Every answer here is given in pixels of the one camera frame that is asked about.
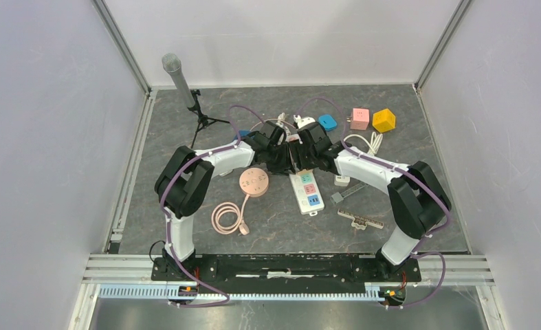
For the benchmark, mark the long white power strip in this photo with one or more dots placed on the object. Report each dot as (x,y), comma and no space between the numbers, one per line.
(307,193)

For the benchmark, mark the light blue plug adapter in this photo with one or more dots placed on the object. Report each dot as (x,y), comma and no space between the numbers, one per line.
(327,122)

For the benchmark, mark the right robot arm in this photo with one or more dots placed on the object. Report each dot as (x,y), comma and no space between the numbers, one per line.
(418,201)

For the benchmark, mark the grey microphone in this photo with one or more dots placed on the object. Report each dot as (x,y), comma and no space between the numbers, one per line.
(172,66)

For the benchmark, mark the pink cube socket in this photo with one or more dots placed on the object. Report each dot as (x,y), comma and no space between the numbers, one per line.
(359,119)

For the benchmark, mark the yellow cube socket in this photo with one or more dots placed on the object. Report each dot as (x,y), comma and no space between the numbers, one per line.
(384,121)

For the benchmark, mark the beige comb strip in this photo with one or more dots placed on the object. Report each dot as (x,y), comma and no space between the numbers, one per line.
(360,222)

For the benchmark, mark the round pink power socket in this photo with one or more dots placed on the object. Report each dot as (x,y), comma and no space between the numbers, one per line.
(254,182)

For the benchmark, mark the small white power strip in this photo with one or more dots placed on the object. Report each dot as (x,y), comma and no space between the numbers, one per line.
(341,180)

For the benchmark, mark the grey plastic clip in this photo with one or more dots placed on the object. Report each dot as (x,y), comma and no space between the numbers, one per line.
(341,196)

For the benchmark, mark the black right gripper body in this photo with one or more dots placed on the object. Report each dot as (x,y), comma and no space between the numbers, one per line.
(302,158)

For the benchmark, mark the white plug adapter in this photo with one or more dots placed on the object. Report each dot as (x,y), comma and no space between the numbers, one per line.
(225,173)

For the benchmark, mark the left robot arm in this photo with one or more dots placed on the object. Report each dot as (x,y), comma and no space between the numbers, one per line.
(183,184)

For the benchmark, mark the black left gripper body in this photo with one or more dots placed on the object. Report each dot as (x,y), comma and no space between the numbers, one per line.
(278,161)

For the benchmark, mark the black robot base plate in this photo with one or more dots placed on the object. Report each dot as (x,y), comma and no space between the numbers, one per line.
(339,273)

